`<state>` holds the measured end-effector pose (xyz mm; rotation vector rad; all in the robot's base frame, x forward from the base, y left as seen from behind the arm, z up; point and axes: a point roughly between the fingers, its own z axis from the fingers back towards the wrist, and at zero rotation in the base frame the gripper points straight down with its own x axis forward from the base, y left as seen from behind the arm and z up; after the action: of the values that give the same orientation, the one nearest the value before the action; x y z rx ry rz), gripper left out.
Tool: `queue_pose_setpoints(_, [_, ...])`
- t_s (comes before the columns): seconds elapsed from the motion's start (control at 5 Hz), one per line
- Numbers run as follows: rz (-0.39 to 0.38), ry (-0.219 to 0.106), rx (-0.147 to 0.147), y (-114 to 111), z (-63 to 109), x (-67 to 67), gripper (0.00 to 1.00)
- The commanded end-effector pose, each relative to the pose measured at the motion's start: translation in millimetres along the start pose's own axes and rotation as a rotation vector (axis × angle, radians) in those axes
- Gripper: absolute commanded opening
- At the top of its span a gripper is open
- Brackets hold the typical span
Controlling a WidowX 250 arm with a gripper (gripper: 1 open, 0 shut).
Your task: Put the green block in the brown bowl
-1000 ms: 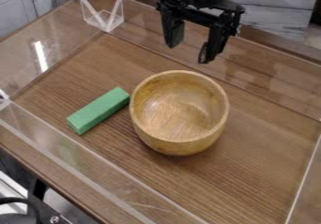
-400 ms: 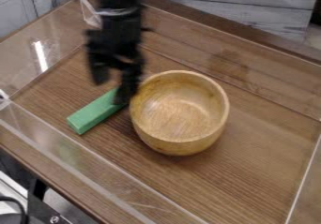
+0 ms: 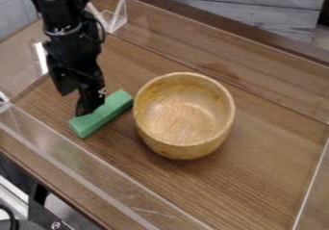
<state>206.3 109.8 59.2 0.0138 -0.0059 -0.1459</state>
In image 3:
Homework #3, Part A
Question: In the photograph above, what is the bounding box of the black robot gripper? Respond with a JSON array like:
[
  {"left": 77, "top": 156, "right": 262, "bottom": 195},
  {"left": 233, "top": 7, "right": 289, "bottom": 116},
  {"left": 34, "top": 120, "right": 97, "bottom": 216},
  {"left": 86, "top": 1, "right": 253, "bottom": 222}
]
[{"left": 45, "top": 21, "right": 106, "bottom": 116}]

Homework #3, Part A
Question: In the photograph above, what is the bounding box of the green rectangular block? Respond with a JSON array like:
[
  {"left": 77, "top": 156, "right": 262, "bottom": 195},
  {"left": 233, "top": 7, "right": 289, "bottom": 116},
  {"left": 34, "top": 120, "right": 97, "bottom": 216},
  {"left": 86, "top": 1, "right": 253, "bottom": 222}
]
[{"left": 69, "top": 89, "right": 134, "bottom": 139}]

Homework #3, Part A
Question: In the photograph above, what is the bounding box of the brown wooden bowl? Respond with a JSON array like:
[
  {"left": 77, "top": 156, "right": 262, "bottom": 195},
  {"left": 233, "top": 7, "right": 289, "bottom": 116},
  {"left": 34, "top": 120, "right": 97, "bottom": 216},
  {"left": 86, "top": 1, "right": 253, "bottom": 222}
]
[{"left": 133, "top": 72, "right": 236, "bottom": 160}]

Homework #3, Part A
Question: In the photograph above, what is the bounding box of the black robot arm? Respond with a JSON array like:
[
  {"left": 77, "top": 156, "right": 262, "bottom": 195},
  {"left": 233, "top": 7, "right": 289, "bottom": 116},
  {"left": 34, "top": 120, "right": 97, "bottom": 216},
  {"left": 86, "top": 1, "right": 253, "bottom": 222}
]
[{"left": 31, "top": 0, "right": 106, "bottom": 116}]

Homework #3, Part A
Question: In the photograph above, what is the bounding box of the clear acrylic corner bracket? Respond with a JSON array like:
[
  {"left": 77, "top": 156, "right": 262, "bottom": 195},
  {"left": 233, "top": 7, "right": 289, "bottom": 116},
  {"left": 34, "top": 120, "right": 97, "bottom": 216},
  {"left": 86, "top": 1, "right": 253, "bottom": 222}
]
[{"left": 86, "top": 0, "right": 127, "bottom": 34}]

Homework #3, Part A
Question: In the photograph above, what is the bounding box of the clear acrylic tray wall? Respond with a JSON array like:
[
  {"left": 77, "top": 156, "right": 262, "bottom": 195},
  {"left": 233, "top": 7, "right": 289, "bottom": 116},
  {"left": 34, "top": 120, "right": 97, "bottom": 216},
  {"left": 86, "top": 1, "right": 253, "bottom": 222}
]
[{"left": 0, "top": 101, "right": 209, "bottom": 230}]

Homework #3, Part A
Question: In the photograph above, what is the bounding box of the black table leg bracket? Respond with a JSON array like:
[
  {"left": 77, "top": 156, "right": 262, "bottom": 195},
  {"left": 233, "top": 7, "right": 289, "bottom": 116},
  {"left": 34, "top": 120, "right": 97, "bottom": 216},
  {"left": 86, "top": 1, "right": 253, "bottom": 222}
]
[{"left": 27, "top": 184, "right": 75, "bottom": 230}]

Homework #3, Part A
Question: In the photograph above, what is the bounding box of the black cable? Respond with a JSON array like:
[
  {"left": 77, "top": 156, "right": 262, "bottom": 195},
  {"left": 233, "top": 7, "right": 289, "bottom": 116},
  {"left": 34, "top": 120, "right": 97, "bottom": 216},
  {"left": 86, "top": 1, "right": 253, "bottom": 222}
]
[{"left": 0, "top": 204, "right": 19, "bottom": 230}]

